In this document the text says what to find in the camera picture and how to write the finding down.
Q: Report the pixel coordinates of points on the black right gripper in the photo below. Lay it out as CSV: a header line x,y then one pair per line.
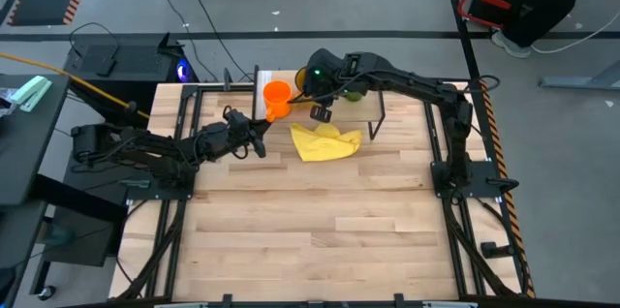
x,y
339,73

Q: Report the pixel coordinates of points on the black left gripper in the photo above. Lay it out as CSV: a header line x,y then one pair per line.
x,y
223,136

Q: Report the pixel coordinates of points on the orange plastic mug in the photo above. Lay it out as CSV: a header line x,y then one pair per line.
x,y
277,97

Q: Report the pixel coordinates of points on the green faceted tumbler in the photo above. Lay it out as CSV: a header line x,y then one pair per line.
x,y
353,97

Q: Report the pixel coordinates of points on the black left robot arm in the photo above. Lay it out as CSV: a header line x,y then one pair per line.
x,y
140,150

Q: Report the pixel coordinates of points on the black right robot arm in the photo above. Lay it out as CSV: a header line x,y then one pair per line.
x,y
457,133

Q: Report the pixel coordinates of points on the wooden shelf with black legs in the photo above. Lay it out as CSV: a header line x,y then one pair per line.
x,y
358,112

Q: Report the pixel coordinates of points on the yellow cloth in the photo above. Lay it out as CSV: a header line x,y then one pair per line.
x,y
324,145

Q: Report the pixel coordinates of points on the black computer tower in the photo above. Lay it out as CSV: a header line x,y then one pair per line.
x,y
126,63

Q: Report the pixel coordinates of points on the black clamp knob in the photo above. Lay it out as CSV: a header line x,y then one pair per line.
x,y
491,250

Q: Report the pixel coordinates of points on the black side desk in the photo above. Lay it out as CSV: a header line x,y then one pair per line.
x,y
29,153

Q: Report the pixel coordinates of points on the mint green stapler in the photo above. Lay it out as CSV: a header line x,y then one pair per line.
x,y
31,91

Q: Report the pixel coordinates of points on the person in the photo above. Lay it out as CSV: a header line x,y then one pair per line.
x,y
528,3

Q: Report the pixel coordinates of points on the orange black hazard tape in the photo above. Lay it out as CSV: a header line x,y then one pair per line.
x,y
519,237

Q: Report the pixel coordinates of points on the black caster wheel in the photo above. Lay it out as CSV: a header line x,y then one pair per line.
x,y
47,292

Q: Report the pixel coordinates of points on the grey metal leg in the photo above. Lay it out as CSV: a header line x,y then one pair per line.
x,y
581,81

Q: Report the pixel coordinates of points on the black table frame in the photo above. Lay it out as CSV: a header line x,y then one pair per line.
x,y
213,89

